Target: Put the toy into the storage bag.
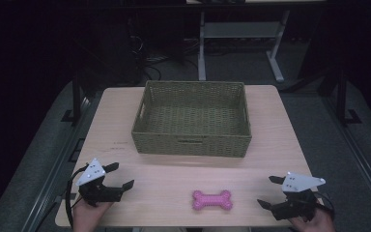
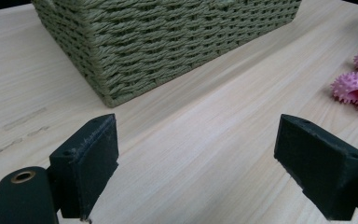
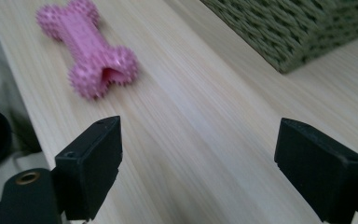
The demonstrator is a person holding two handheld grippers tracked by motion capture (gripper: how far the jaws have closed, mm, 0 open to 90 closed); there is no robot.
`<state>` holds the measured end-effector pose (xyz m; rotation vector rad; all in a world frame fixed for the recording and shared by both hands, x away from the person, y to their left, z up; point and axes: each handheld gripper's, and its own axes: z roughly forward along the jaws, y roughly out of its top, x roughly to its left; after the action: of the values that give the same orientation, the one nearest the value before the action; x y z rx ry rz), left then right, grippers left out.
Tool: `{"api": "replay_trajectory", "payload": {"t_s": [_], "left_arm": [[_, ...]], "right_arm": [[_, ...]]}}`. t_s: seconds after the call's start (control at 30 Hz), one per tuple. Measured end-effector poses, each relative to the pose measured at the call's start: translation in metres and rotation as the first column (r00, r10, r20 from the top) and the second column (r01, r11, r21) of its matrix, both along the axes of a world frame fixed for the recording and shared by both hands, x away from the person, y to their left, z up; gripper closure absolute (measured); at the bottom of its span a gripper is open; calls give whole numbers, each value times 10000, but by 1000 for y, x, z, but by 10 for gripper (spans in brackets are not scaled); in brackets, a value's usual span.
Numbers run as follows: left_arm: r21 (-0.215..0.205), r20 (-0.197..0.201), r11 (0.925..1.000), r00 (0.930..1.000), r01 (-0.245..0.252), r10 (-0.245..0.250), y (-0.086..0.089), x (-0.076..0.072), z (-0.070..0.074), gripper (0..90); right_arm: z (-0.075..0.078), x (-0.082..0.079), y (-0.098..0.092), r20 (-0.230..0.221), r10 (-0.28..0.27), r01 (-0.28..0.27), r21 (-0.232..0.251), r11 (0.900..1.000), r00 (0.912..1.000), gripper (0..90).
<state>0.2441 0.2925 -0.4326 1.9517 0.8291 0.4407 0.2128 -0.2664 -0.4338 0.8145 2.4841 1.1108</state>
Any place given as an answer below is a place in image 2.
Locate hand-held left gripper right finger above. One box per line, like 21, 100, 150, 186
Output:
273, 113, 358, 221

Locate green woven basket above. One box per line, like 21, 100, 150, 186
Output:
31, 0, 303, 108

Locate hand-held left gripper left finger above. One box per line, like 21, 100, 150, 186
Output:
48, 113, 119, 221

